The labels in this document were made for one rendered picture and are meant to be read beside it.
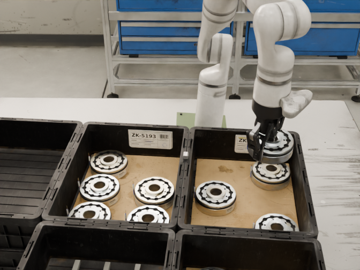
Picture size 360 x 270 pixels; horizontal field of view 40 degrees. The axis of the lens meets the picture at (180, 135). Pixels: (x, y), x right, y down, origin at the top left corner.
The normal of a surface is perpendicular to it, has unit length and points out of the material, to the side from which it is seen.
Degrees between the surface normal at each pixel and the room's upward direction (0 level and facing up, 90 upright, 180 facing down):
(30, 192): 0
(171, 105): 0
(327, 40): 90
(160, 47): 90
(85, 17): 90
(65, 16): 90
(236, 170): 0
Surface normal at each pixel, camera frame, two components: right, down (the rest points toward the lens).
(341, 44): -0.02, 0.56
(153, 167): 0.00, -0.83
